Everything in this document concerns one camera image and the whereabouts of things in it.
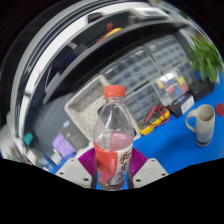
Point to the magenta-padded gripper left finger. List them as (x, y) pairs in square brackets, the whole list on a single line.
[(75, 171)]

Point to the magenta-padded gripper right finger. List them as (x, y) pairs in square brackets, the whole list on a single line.
[(148, 170)]

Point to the clear red-capped drink bottle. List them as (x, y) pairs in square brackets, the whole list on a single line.
[(113, 143)]

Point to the purple plastic bag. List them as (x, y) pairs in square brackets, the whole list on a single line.
[(63, 145)]

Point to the dark grey flat carton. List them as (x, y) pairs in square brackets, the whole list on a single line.
[(73, 133)]

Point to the yellow multimeter with leads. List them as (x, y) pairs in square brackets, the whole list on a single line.
[(151, 123)]

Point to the white dotted storage tray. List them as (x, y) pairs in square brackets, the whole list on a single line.
[(83, 106)]

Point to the grey parts drawer cabinet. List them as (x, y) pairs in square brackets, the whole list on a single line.
[(166, 50), (186, 71), (143, 100), (133, 68)]

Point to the black box with white label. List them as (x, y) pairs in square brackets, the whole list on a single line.
[(181, 106)]

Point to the beige and grey mug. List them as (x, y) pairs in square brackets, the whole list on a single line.
[(205, 125)]

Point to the clear organizer with coloured parts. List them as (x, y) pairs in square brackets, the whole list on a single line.
[(171, 86)]

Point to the flat round red coaster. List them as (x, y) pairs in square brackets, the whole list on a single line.
[(220, 109)]

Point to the plain black box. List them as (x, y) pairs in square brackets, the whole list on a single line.
[(202, 90)]

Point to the green potted plant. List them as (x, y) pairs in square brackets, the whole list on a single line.
[(205, 58)]

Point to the dark wall shelf unit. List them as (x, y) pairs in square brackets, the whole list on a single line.
[(83, 53)]

